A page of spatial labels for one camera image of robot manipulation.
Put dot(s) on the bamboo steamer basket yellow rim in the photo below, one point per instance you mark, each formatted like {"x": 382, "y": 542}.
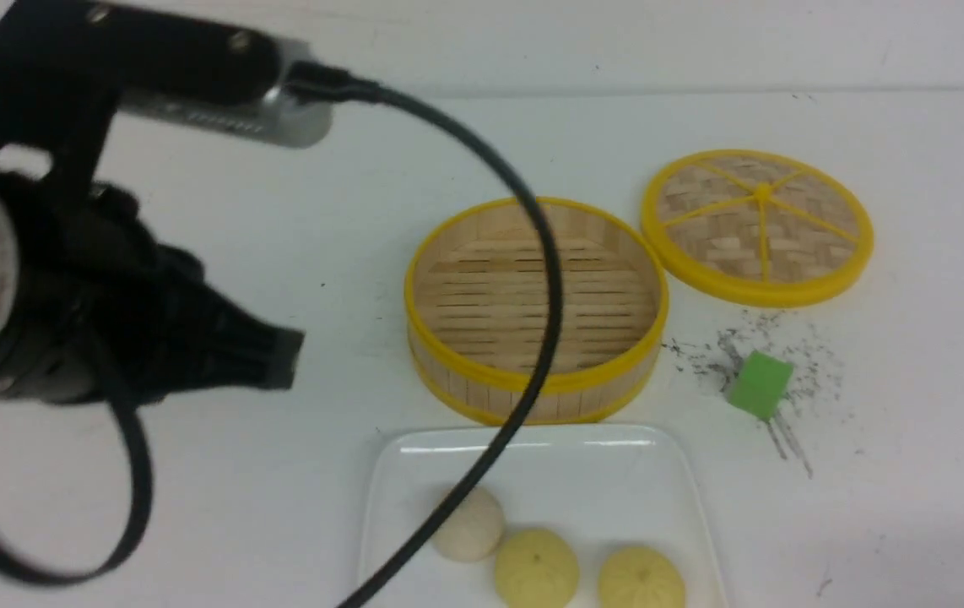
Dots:
{"x": 475, "y": 298}

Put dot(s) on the green sponge block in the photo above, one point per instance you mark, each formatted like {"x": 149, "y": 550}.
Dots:
{"x": 760, "y": 385}

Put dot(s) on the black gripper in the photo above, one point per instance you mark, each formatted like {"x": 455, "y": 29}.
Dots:
{"x": 88, "y": 282}

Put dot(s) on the bamboo steamer lid yellow rim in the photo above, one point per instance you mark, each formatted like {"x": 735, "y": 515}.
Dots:
{"x": 757, "y": 229}

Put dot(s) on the yellow bun on plate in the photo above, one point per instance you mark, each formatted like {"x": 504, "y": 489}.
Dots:
{"x": 536, "y": 568}

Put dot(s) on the white steamed bun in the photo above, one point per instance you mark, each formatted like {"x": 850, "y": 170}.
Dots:
{"x": 474, "y": 530}

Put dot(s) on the yellow steamed bun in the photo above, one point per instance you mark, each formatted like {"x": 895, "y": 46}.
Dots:
{"x": 639, "y": 576}

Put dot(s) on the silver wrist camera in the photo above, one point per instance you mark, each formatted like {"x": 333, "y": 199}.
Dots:
{"x": 171, "y": 67}

